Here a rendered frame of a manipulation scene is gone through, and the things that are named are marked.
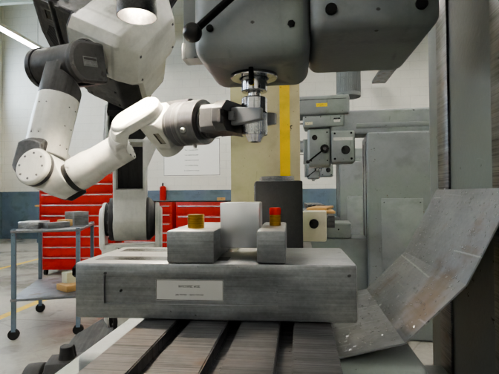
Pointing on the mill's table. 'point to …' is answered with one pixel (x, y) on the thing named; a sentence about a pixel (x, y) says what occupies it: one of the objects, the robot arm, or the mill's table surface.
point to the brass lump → (196, 221)
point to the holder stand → (291, 191)
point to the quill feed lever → (193, 33)
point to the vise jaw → (194, 244)
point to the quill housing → (256, 39)
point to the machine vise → (222, 284)
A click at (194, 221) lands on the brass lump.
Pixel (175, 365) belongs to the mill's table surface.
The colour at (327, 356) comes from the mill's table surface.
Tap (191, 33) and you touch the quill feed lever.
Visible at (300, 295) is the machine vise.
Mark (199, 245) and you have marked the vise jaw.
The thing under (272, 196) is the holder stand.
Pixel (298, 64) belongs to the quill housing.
